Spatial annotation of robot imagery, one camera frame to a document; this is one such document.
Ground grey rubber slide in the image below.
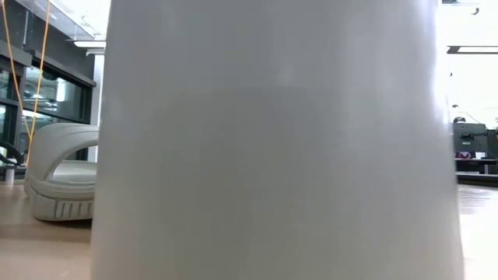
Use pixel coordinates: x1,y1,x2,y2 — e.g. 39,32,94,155
23,123,100,222

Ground white plant pot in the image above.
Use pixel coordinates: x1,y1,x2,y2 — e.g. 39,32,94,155
90,0,467,280

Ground long ceiling light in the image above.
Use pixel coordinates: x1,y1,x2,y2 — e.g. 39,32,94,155
446,45,498,55
72,39,107,50

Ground grey machine cabinet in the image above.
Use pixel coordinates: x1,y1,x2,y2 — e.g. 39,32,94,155
452,122,498,159

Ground dark background bench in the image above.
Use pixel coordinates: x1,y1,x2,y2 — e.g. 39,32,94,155
454,157,498,186

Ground yellow cable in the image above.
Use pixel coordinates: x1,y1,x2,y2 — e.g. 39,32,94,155
2,0,51,169

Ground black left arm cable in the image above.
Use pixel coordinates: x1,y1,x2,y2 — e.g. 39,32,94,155
0,138,24,166

